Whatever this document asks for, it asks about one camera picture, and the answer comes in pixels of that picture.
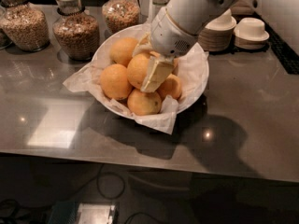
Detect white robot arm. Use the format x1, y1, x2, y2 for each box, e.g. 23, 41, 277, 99
135, 0, 299, 92

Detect glass cereal jar middle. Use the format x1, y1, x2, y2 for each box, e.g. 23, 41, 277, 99
52, 0, 100, 61

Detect orange front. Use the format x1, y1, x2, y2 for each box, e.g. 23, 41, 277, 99
127, 89, 162, 116

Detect silver box on floor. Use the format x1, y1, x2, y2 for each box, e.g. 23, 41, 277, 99
47, 201, 119, 224

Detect glass jar far left edge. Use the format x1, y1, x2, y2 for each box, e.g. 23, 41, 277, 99
0, 7, 12, 49

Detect orange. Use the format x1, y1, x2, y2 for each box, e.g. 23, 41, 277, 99
149, 51, 178, 68
157, 74, 182, 100
99, 63, 133, 100
127, 89, 162, 116
109, 37, 138, 66
127, 53, 150, 89

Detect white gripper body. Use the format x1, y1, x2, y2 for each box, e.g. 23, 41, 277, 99
150, 6, 200, 57

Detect large stack paper bowls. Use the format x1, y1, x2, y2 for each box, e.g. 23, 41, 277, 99
198, 9, 236, 52

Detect glass cereal jar right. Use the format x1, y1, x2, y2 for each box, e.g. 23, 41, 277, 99
102, 0, 140, 34

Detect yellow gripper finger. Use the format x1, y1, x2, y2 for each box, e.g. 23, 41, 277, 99
141, 55, 175, 92
132, 32, 153, 56

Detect small stack paper bowls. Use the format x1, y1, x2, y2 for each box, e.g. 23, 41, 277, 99
234, 18, 269, 50

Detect glass cereal jar left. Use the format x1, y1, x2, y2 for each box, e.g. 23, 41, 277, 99
0, 0, 50, 52

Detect beige stacked trays background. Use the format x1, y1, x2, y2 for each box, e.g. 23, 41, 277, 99
231, 1, 254, 15

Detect glass cereal jar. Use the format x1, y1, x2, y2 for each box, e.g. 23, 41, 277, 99
52, 0, 100, 61
102, 0, 140, 34
0, 0, 50, 52

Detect black cable on floor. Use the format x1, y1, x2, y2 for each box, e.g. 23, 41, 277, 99
0, 163, 163, 224

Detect white bowl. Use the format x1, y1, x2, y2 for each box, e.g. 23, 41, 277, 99
90, 24, 209, 120

